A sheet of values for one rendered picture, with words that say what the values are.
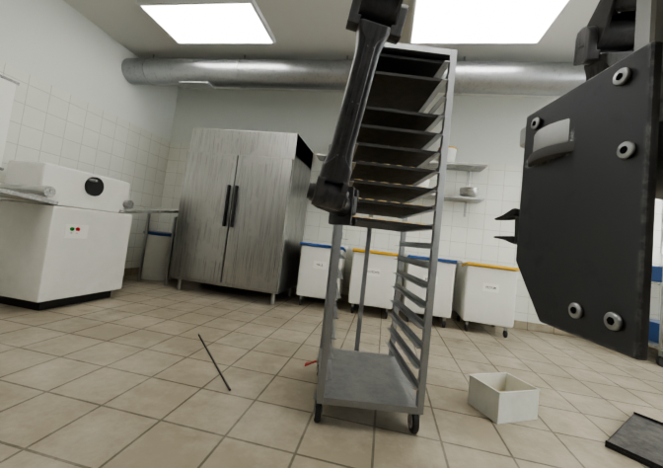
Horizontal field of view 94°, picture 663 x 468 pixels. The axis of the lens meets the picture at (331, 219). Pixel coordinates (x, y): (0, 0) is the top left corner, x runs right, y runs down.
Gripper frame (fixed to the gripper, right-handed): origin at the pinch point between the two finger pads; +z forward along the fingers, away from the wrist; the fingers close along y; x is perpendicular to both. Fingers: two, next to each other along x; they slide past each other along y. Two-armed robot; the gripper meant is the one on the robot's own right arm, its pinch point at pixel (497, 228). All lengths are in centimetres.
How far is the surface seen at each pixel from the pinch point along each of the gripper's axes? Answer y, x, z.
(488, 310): 47, 244, 153
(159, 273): 59, -62, 440
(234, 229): -8, 2, 323
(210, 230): -4, -21, 343
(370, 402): 75, 11, 61
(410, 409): 76, 27, 52
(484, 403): 81, 86, 54
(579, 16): -218, 199, 56
